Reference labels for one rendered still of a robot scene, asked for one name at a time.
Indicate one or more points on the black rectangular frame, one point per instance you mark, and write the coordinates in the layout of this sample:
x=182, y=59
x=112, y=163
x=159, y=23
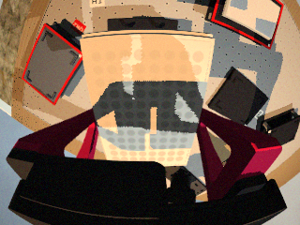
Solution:
x=280, y=127

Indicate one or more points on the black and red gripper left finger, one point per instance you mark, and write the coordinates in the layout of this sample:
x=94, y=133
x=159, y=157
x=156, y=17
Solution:
x=52, y=140

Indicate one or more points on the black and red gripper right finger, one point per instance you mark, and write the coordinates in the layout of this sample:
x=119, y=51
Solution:
x=252, y=153

